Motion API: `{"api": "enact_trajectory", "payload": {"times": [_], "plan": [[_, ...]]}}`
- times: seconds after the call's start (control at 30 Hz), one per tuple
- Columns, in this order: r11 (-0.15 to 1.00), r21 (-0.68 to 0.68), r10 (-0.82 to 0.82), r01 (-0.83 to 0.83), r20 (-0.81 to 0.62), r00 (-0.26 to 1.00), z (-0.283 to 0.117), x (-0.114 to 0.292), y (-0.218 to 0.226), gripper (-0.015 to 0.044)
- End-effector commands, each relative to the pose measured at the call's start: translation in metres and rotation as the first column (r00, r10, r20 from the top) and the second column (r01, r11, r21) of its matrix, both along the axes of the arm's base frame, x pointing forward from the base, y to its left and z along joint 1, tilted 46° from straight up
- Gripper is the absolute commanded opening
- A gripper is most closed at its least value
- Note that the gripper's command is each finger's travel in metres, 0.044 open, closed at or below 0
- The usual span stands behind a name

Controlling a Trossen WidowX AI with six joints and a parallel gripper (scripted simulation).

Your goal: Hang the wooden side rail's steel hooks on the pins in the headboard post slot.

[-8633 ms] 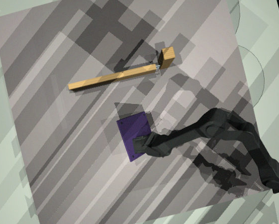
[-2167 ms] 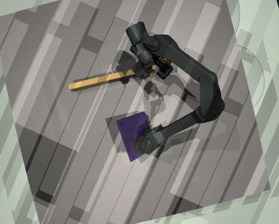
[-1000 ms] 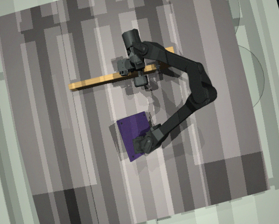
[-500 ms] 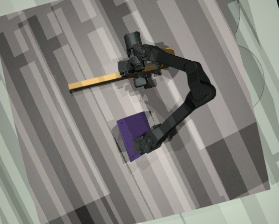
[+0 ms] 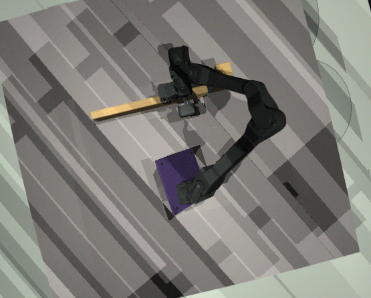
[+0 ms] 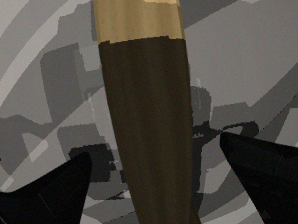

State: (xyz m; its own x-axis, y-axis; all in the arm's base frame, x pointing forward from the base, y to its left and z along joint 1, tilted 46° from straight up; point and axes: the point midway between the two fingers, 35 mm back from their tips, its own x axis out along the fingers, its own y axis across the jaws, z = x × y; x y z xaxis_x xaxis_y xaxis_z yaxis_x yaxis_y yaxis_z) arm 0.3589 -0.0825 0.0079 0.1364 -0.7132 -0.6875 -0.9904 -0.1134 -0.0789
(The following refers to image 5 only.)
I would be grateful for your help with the brown wooden board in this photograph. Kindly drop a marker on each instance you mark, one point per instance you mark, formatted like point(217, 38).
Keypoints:
point(145, 104)

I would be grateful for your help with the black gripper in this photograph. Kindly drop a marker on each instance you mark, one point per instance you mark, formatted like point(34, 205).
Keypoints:
point(186, 109)

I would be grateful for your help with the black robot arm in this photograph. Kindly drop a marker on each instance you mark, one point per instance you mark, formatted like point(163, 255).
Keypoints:
point(266, 119)

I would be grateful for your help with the dark brown wooden post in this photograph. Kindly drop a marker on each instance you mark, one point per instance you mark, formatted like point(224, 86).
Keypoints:
point(224, 68)

